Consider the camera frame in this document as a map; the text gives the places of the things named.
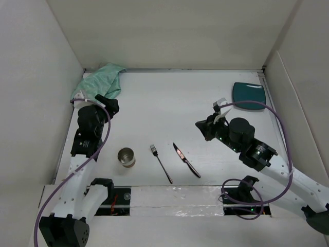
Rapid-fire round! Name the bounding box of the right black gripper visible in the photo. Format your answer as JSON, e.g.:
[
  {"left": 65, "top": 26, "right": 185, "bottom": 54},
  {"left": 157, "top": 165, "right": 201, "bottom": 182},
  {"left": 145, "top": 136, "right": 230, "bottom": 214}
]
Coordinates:
[{"left": 195, "top": 112, "right": 241, "bottom": 153}]

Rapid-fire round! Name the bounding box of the green patterned cloth placemat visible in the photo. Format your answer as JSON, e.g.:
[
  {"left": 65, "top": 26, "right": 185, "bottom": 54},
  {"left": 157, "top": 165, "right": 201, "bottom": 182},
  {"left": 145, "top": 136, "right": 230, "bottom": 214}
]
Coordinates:
[{"left": 71, "top": 63, "right": 125, "bottom": 100}]

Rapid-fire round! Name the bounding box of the dark metal knife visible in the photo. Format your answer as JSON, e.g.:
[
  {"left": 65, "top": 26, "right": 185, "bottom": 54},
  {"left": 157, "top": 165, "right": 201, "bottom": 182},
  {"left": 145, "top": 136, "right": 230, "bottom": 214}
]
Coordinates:
[{"left": 173, "top": 143, "right": 201, "bottom": 178}]

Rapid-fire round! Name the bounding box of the teal square plate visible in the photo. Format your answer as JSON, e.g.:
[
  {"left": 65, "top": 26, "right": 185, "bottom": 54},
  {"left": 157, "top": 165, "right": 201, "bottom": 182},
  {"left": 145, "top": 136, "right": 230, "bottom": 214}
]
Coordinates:
[{"left": 232, "top": 82, "right": 266, "bottom": 111}]

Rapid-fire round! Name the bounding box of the metal cup with cork base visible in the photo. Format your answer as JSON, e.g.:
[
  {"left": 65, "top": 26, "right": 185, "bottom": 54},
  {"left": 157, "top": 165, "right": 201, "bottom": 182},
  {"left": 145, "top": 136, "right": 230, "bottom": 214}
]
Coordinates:
[{"left": 117, "top": 147, "right": 136, "bottom": 168}]

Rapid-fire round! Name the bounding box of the dark metal fork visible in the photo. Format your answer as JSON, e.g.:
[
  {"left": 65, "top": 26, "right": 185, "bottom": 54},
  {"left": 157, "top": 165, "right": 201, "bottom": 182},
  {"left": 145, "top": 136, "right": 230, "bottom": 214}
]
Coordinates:
[{"left": 150, "top": 145, "right": 173, "bottom": 184}]

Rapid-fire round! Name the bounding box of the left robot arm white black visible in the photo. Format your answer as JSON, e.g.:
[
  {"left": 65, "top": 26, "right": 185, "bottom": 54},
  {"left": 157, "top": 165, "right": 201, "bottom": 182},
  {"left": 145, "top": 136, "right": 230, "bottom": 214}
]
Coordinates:
[{"left": 33, "top": 94, "right": 119, "bottom": 246}]

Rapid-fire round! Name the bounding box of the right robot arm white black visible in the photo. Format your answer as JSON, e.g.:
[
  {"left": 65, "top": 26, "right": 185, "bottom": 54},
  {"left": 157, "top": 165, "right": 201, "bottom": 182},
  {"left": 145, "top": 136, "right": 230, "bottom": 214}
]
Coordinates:
[{"left": 195, "top": 114, "right": 328, "bottom": 235}]

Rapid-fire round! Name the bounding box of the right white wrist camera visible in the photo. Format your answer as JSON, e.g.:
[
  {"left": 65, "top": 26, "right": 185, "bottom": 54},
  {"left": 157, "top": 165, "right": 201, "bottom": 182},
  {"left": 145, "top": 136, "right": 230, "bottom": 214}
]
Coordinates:
[{"left": 213, "top": 98, "right": 232, "bottom": 124}]

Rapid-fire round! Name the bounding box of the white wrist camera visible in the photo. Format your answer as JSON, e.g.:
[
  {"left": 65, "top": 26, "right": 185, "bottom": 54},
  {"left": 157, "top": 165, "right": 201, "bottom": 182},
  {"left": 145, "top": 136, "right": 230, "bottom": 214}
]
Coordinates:
[
  {"left": 71, "top": 90, "right": 90, "bottom": 110},
  {"left": 213, "top": 98, "right": 232, "bottom": 124}
]

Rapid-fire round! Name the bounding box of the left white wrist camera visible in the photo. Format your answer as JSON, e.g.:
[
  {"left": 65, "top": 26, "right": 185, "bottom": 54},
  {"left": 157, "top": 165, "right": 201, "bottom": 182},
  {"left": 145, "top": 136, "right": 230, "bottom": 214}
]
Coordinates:
[{"left": 71, "top": 90, "right": 90, "bottom": 110}]

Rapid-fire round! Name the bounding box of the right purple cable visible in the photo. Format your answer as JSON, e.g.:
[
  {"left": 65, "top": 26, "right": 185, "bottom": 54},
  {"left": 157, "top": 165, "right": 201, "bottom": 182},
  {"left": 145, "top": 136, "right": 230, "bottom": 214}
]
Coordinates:
[{"left": 217, "top": 100, "right": 294, "bottom": 220}]

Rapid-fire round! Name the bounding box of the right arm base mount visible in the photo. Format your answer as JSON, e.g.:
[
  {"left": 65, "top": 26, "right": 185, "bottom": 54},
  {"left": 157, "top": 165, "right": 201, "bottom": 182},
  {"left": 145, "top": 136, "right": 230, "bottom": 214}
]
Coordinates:
[{"left": 218, "top": 186, "right": 271, "bottom": 218}]

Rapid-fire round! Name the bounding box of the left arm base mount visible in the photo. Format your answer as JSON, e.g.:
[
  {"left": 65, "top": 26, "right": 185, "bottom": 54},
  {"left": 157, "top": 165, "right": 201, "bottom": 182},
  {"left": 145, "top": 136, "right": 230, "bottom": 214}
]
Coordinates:
[{"left": 95, "top": 187, "right": 131, "bottom": 216}]

